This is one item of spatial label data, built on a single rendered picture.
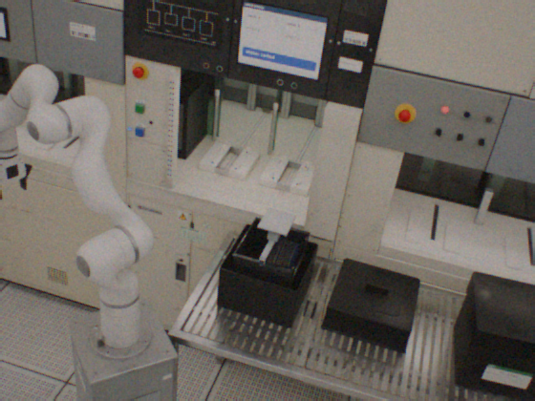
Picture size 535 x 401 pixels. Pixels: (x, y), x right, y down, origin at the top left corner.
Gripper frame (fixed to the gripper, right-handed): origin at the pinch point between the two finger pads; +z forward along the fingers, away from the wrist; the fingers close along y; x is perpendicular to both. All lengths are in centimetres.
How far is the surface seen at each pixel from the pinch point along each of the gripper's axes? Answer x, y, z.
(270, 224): -78, 47, -7
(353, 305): -108, 60, 15
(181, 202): -23, 59, 19
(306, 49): -60, 76, -56
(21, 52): 38, 30, -31
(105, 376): -70, -13, 25
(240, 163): -25, 90, 11
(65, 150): 35, 44, 16
